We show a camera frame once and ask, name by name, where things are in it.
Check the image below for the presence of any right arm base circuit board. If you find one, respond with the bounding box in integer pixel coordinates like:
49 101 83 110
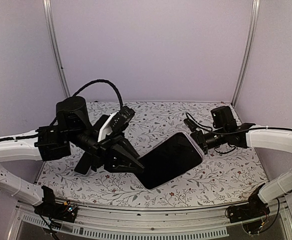
225 183 280 236

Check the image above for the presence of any aluminium front rail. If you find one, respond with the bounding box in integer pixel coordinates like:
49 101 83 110
7 198 292 240

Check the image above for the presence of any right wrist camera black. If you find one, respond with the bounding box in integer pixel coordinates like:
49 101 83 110
183 113 198 133

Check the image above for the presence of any black smartphone with white edge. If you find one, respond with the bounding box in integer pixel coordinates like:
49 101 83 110
74 152 93 176

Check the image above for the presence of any aluminium frame post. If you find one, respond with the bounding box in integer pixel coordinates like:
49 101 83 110
231 0 260 108
42 0 71 98

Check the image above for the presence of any right aluminium frame post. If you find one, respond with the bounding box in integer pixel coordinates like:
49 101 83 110
231 0 260 108

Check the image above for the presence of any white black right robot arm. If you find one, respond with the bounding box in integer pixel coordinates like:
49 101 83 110
184 106 292 218

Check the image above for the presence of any black right camera cable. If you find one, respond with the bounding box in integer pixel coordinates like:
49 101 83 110
185 112 255 153

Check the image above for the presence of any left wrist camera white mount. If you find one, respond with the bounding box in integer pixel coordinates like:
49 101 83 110
98 105 135 142

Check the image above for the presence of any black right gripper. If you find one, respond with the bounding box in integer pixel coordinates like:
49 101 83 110
177 126 228 157

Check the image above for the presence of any black sleeved left camera cable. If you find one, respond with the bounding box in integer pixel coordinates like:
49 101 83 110
72 79 125 110

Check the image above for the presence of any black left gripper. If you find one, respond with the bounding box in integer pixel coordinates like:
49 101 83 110
67 126 148 172

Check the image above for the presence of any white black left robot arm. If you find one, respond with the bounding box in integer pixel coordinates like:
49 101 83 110
0 96 144 217

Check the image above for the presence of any left aluminium frame post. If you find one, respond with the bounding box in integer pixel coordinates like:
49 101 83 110
42 0 71 98

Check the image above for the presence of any floral patterned table mat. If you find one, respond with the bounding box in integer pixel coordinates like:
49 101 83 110
37 102 268 208

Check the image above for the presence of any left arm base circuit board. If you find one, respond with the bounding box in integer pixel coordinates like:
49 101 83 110
34 186 78 223

